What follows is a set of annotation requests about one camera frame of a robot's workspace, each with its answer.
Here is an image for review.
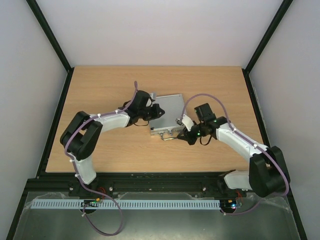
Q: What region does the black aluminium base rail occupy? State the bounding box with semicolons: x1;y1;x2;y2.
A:
24;172;247;200

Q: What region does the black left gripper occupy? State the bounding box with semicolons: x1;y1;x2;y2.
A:
139;103;166;121

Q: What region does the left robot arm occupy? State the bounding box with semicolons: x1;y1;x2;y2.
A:
59;90;165;185

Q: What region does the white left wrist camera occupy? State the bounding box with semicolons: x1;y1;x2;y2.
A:
146;92;157;107

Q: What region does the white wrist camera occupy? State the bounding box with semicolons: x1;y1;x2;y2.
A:
175;114;195;132
146;92;157;107

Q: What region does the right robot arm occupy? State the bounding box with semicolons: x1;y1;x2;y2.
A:
176;103;290;198

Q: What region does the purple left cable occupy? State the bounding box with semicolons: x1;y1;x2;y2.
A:
64;80;140;236

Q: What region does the aluminium poker case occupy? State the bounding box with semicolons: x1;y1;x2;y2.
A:
149;93;185;141

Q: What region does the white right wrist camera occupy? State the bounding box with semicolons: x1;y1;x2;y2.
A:
175;114;195;132

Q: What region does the light blue cable duct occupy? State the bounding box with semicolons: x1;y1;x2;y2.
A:
30;199;221;210

